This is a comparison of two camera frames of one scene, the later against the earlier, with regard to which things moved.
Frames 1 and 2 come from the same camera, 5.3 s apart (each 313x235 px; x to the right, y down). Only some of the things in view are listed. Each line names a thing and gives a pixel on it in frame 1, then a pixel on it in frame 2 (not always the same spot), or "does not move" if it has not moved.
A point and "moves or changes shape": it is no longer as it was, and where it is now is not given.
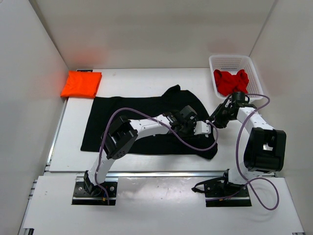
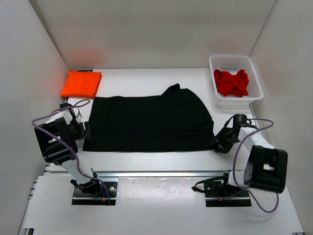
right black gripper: (216, 118) -> (224, 148)
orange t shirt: (84, 84) does not move
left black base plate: (81, 197) does not move
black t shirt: (101, 112) moves or changes shape
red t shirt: (227, 83) does not move
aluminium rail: (165, 174) does not move
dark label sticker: (85, 70) does not move
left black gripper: (192, 122) -> (85, 133)
